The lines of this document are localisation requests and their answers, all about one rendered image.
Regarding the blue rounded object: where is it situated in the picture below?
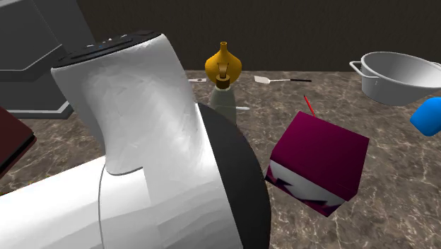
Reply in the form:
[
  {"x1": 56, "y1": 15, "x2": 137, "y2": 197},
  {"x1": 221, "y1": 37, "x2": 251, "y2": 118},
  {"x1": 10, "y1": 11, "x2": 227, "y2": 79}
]
[{"x1": 409, "y1": 96, "x2": 441, "y2": 137}]

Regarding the white two-handled pot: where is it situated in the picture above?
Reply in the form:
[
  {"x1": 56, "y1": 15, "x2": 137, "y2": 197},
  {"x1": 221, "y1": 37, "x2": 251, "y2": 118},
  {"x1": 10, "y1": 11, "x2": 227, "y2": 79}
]
[{"x1": 349, "y1": 51, "x2": 441, "y2": 107}]

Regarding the grey bottle with brown cap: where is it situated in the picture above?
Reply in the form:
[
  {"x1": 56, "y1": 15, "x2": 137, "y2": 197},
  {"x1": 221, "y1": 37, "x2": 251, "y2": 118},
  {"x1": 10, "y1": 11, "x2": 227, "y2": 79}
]
[{"x1": 209, "y1": 63, "x2": 238, "y2": 125}]

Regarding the dark red flat box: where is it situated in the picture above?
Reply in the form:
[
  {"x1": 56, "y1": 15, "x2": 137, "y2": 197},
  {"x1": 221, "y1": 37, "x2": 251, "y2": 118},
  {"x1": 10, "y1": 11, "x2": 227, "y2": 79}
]
[{"x1": 0, "y1": 105, "x2": 37, "y2": 180}]

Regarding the white spatula with black handle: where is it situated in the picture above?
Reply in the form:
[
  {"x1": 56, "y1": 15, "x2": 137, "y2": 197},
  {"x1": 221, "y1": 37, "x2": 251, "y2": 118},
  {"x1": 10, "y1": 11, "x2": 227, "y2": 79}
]
[{"x1": 254, "y1": 75, "x2": 312, "y2": 85}]

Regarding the magenta and white box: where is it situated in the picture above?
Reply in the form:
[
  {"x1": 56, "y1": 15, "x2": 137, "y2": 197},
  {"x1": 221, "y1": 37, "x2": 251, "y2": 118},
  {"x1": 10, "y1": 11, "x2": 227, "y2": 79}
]
[{"x1": 264, "y1": 110, "x2": 370, "y2": 218}]

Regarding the yellow round vase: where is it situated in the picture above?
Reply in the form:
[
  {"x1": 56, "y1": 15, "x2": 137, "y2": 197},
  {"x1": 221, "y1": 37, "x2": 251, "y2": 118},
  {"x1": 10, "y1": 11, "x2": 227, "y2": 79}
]
[{"x1": 204, "y1": 41, "x2": 242, "y2": 86}]

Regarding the red pencil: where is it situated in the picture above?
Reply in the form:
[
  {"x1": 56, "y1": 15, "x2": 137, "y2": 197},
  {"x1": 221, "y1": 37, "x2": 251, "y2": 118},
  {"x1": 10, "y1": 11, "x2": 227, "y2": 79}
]
[{"x1": 302, "y1": 95, "x2": 317, "y2": 117}]

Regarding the grey range hood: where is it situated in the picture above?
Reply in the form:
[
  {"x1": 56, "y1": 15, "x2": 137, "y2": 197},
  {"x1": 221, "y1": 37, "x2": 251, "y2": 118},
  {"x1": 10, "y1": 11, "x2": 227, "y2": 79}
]
[{"x1": 0, "y1": 0, "x2": 96, "y2": 120}]

